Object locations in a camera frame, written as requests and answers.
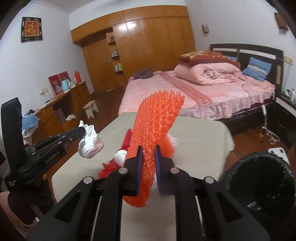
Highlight red gloves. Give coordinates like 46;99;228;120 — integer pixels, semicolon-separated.
98;128;179;179

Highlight orange foam fruit net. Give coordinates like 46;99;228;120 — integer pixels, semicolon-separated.
123;90;185;208

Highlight black trash bin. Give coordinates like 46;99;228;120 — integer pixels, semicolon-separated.
219;152;295;240

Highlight wooden desk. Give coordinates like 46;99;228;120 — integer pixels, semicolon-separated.
23;82;91;145

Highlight small white stool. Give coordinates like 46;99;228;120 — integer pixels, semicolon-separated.
83;100;99;119

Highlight light blue kettle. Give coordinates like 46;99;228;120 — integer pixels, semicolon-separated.
61;79;70;92

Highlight beige table cloth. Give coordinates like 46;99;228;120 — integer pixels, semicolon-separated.
51;112;236;241

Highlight red picture on desk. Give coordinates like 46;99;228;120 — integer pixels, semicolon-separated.
48;71;70;97

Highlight red thermos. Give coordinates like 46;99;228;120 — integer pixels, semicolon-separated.
74;70;81;83

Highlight grey slippers on bed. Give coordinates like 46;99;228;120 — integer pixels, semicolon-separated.
133;68;154;79

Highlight wooden wardrobe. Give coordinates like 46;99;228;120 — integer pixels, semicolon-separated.
71;5;196;93

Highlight bed with pink sheet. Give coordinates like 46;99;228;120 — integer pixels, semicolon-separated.
118;43;284;135

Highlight white bathroom scale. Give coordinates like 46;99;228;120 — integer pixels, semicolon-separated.
267;147;290;166

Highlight folded pink quilt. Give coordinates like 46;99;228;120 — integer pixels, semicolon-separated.
174;63;241;85

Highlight red patterned blanket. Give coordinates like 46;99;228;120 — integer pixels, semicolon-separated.
178;51;241;68

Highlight black nightstand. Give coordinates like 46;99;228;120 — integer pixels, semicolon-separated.
267;92;295;149

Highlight blue pillow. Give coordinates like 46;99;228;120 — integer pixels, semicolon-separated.
242;57;272;82

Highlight white lotion bottle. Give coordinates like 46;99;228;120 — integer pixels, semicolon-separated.
290;88;295;102

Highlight white power cable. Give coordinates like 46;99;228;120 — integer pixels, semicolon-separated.
259;104;281;145

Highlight framed red wall picture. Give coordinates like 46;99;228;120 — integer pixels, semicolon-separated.
21;17;43;43

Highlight wall thermostat box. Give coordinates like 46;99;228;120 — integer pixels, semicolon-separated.
202;24;209;34

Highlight brown wall ornament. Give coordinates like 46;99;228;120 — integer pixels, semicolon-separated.
274;13;288;31

